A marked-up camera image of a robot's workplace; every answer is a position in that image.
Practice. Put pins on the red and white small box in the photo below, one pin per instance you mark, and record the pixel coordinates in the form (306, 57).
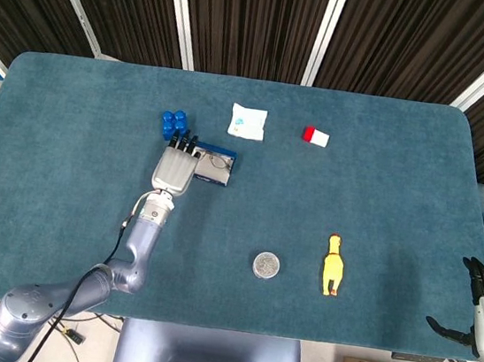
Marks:
(319, 137)

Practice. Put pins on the blue glasses case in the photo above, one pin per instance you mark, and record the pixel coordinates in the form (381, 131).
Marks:
(217, 147)

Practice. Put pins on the yellow rubber chicken toy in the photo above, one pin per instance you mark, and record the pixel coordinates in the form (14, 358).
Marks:
(333, 269)

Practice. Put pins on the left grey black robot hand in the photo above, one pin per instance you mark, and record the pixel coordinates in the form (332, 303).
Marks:
(174, 172)

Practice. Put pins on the blue-grey robot torso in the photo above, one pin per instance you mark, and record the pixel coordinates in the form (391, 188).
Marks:
(205, 359)

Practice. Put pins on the clear round jar of pins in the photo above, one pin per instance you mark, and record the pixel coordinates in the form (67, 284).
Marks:
(266, 265)

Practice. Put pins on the blue toy building block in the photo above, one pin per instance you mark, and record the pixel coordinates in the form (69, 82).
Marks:
(174, 123)

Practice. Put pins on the white tissue packet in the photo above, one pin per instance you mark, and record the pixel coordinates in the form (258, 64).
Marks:
(250, 121)

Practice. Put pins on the dark brown pleated curtain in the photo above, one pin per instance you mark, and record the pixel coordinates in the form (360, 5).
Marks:
(255, 13)

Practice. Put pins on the metal-rimmed eyeglasses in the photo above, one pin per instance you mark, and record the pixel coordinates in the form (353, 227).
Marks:
(218, 161)

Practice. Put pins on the blue-green velvet table cloth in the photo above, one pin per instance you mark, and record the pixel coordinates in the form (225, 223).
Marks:
(239, 198)

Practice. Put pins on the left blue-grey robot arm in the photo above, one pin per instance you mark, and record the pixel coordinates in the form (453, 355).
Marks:
(142, 239)

